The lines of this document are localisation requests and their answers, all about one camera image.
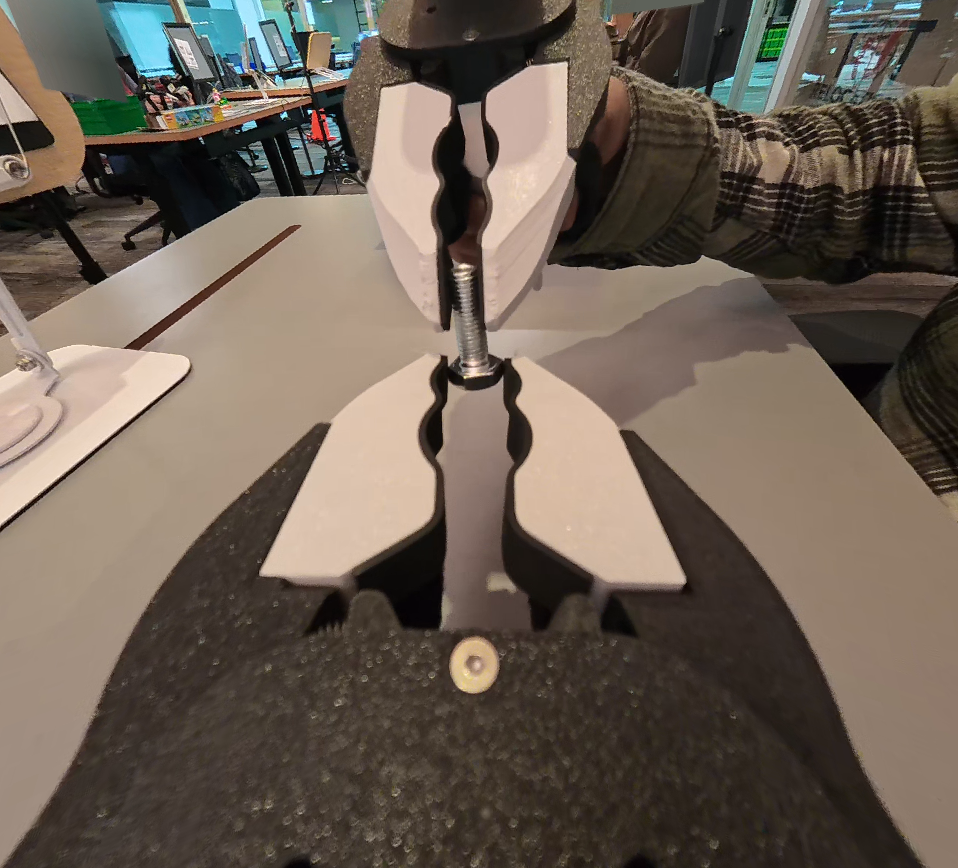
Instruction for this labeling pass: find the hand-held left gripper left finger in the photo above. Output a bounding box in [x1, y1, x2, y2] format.
[258, 352, 449, 591]

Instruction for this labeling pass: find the colourful toy box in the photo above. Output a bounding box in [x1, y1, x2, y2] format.
[159, 105, 226, 130]

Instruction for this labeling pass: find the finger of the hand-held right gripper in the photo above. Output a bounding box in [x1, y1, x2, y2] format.
[367, 82, 467, 327]
[458, 63, 576, 329]

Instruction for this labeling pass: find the black cabinet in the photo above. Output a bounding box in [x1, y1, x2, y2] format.
[677, 0, 766, 95]

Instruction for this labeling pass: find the black office chair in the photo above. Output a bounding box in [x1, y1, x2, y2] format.
[120, 142, 263, 252]

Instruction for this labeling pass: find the black computer monitor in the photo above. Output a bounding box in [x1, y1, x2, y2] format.
[163, 22, 220, 88]
[258, 20, 294, 73]

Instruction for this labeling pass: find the silver hex nut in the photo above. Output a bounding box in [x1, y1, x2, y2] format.
[447, 355, 513, 390]

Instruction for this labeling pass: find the wooden office desk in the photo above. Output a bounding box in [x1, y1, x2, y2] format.
[82, 71, 353, 199]

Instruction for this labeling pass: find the person's right hand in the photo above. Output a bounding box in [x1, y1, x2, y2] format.
[580, 78, 632, 162]

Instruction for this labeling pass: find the stack of green bins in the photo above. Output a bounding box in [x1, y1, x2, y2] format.
[71, 97, 148, 134]

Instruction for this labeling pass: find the person's plaid shirt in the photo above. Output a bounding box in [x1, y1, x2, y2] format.
[879, 292, 958, 502]

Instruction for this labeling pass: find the person's right forearm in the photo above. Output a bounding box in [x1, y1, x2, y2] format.
[550, 67, 958, 285]

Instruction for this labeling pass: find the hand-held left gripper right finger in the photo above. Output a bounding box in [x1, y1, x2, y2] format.
[503, 356, 688, 595]

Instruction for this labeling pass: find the silver hex bolt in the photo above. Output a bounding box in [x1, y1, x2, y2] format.
[449, 262, 495, 371]

